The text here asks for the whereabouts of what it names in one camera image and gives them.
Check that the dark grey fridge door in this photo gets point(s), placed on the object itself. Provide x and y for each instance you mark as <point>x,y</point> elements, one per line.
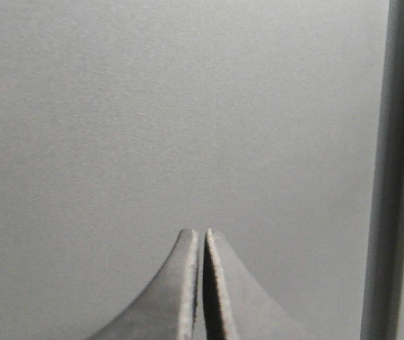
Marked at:
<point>123,122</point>

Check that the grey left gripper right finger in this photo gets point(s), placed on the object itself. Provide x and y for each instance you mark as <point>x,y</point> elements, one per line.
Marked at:
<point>235,305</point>

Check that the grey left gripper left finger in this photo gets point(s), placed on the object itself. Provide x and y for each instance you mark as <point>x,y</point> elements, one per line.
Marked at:
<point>166,307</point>

